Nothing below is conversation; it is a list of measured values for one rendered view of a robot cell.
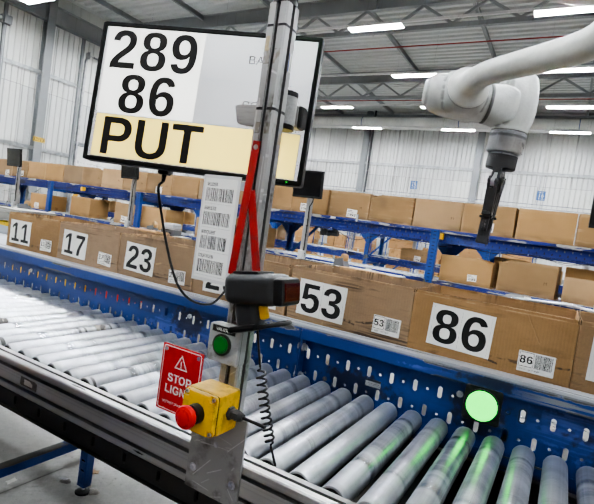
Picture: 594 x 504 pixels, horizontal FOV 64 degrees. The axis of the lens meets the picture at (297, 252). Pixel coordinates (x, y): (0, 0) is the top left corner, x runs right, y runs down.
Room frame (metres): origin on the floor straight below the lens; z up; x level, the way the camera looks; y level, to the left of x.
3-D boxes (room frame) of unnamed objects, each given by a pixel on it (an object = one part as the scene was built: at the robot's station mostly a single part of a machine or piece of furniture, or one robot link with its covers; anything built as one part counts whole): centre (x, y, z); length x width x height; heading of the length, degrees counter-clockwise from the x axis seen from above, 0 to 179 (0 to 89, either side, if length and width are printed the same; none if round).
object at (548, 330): (1.32, -0.57, 0.96); 0.39 x 0.29 x 0.17; 60
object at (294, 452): (1.05, -0.12, 0.72); 0.52 x 0.05 x 0.05; 150
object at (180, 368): (0.87, 0.16, 0.85); 0.16 x 0.01 x 0.13; 60
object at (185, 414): (0.77, 0.13, 0.84); 0.04 x 0.04 x 0.04; 60
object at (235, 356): (0.83, 0.10, 0.95); 0.07 x 0.03 x 0.07; 60
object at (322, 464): (1.02, -0.18, 0.72); 0.52 x 0.05 x 0.05; 150
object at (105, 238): (2.09, 0.80, 0.96); 0.39 x 0.29 x 0.17; 60
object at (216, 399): (0.79, 0.08, 0.84); 0.15 x 0.09 x 0.07; 60
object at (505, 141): (1.26, -0.50, 1.46); 0.09 x 0.09 x 0.06
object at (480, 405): (1.12, -0.49, 0.81); 0.07 x 0.01 x 0.07; 60
